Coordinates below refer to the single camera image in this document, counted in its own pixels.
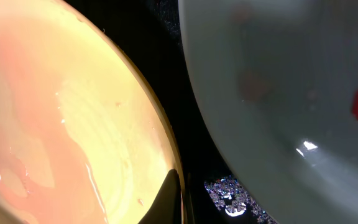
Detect round black tray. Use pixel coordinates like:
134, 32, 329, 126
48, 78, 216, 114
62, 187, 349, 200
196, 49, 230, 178
67, 0, 273, 223

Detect light blue plate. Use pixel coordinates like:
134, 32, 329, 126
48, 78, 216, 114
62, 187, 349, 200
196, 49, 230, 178
178, 0, 358, 223

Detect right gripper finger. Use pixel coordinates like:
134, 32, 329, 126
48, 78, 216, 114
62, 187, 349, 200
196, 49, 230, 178
139, 169, 181, 224

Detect yellow plate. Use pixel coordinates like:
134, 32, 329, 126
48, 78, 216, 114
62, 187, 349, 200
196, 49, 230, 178
0, 1, 186, 223

